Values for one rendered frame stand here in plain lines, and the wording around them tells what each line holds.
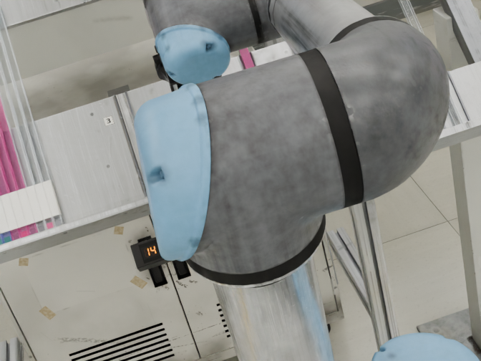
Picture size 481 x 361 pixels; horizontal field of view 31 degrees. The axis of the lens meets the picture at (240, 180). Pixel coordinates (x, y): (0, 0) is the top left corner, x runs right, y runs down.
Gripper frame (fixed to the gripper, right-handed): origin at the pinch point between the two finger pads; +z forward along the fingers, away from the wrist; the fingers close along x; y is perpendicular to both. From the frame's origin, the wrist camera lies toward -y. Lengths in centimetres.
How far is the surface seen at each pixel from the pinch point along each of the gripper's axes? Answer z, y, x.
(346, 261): 59, 12, 22
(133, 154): 13.3, -0.9, -11.9
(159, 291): 66, 2, -17
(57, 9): 6.9, -29.4, -16.8
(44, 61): 153, -138, -39
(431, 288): 96, 12, 45
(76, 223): 13.4, 8.0, -23.8
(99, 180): 14.1, 1.3, -18.5
